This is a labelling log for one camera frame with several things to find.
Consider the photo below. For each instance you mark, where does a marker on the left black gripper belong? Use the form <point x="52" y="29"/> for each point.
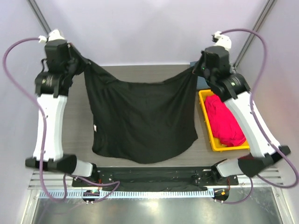
<point x="84" y="62"/>

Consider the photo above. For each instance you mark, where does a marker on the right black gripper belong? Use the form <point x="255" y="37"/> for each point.
<point x="197" y="69"/>

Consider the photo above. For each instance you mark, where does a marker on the black t-shirt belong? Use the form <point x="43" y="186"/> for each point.
<point x="142" y="122"/>

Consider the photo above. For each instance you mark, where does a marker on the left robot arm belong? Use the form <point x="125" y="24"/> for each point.
<point x="52" y="89"/>

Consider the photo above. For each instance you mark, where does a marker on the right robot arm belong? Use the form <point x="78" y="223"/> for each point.
<point x="234" y="92"/>

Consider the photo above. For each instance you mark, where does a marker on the folded grey-blue t-shirt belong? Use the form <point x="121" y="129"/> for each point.
<point x="201" y="84"/>

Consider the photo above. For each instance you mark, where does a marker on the yellow plastic bin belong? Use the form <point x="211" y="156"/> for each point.
<point x="215" y="142"/>

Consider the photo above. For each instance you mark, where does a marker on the crumpled red t-shirt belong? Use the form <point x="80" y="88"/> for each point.
<point x="224" y="125"/>

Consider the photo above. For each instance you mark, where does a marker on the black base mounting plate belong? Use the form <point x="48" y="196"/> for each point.
<point x="163" y="179"/>

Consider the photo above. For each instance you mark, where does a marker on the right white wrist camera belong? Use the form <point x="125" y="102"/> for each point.
<point x="222" y="40"/>

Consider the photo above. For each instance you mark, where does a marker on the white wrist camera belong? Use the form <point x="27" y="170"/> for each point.
<point x="53" y="35"/>
<point x="222" y="40"/>

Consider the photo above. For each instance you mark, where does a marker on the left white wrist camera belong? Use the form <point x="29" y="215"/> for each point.
<point x="53" y="35"/>

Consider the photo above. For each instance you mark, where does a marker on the left aluminium frame post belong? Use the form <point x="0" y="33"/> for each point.
<point x="39" y="15"/>

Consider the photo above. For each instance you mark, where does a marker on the aluminium frame post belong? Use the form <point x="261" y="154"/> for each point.
<point x="267" y="8"/>
<point x="39" y="15"/>

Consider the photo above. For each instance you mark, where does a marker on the right aluminium frame post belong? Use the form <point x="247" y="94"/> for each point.
<point x="267" y="8"/>

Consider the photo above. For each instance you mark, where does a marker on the slotted grey cable duct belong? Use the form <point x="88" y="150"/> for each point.
<point x="80" y="193"/>

